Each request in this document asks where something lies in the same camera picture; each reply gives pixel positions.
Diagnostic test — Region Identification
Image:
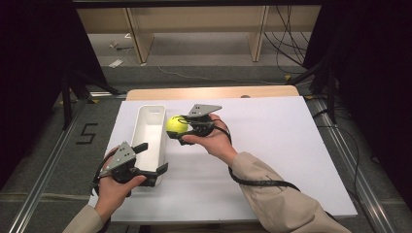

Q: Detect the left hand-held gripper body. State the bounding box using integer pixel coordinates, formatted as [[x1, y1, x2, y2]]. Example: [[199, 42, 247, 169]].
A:
[[101, 141, 159, 188]]

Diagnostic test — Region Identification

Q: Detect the person's left hand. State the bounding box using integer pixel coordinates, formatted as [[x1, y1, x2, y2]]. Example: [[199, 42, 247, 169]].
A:
[[94, 146, 148, 223]]

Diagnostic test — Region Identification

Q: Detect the short aluminium floor rail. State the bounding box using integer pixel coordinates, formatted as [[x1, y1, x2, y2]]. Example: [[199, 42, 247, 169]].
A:
[[88, 91, 128, 100]]

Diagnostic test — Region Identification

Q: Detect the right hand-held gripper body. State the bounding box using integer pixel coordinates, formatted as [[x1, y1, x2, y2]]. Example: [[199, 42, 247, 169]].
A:
[[176, 103, 223, 147]]

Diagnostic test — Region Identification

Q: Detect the white table board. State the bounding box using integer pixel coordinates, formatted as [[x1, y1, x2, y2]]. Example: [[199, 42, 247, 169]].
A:
[[87, 95, 359, 224]]

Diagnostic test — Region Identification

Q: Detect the thin black floor cable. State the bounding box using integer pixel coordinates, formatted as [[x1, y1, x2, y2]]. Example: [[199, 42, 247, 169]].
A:
[[313, 108, 361, 210]]

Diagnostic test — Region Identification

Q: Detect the person's right hand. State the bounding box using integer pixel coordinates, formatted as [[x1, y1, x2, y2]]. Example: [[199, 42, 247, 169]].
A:
[[181, 113, 239, 168]]

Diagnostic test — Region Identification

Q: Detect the black frame bar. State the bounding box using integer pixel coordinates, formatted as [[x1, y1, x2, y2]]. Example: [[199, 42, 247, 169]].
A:
[[71, 0, 325, 8]]

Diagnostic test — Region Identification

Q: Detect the black metal stand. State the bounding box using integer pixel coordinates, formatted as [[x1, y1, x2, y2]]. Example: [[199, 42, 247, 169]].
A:
[[59, 69, 121, 130], [287, 60, 340, 126]]

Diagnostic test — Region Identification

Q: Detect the dark curtain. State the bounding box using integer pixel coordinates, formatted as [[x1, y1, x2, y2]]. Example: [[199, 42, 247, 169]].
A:
[[303, 0, 412, 210], [0, 0, 110, 190]]

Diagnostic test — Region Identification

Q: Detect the bundle of black floor cables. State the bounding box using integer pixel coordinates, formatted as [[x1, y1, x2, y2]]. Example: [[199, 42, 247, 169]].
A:
[[263, 5, 313, 76]]

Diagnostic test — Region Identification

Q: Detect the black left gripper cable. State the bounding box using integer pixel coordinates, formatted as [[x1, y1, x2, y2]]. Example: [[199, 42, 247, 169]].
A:
[[90, 150, 113, 197]]

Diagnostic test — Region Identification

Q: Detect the yellow tennis ball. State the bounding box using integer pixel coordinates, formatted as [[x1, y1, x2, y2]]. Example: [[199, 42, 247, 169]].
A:
[[165, 115, 190, 135]]

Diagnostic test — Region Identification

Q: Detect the long aluminium floor rail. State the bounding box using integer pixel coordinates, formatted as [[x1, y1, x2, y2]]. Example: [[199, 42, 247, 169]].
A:
[[8, 96, 95, 233], [311, 97, 396, 233]]

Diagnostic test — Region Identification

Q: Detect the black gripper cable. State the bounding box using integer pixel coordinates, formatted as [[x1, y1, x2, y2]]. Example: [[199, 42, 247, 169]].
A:
[[90, 150, 113, 197], [177, 116, 338, 221]]

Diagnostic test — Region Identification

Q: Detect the white rectangular plastic container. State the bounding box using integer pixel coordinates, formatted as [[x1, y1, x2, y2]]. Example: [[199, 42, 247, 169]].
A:
[[130, 104, 169, 195]]

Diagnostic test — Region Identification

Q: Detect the light wooden desk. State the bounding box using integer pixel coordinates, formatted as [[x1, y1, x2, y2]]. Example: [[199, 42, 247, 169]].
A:
[[77, 5, 322, 64]]

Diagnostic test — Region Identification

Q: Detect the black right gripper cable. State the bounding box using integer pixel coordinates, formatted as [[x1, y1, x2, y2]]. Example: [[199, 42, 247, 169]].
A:
[[177, 116, 338, 221]]

